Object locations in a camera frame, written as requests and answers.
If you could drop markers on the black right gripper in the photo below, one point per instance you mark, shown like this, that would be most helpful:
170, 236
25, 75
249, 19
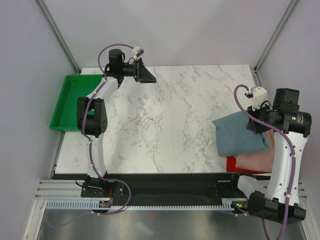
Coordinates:
253, 125

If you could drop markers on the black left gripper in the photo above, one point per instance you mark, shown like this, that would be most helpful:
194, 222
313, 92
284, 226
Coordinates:
140, 73

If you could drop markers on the blue grey t shirt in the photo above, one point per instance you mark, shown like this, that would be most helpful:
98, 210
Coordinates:
233, 138

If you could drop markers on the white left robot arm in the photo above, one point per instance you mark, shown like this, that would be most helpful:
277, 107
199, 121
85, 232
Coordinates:
92, 118

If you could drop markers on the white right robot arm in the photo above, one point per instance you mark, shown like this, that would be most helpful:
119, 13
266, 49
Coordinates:
279, 202

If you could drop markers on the pink folded t shirt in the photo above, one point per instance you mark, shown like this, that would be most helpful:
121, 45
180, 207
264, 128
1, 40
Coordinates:
259, 161

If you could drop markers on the red folded t shirt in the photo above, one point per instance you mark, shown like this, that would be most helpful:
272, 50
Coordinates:
231, 164

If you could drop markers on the green plastic bin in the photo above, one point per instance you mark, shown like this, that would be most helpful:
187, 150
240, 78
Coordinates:
64, 117

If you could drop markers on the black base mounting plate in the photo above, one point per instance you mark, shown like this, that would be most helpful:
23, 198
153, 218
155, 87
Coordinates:
164, 189

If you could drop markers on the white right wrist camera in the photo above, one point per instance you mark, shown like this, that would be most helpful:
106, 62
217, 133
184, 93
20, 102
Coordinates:
258, 95

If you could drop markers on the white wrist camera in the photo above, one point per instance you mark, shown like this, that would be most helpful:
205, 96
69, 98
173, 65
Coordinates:
137, 51
258, 95

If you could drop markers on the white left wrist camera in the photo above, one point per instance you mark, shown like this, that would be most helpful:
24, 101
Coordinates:
137, 51

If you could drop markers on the light blue cable duct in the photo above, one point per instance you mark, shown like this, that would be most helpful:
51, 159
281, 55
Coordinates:
99, 205

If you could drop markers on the aluminium right corner post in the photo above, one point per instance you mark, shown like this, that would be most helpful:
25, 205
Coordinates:
276, 34

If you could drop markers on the aluminium corner post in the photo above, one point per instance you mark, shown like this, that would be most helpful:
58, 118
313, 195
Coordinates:
276, 34
57, 34

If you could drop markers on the aluminium left corner post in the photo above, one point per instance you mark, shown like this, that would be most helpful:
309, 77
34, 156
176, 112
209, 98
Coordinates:
57, 34

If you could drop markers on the aluminium front frame rail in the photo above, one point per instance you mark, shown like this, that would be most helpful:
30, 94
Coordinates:
59, 189

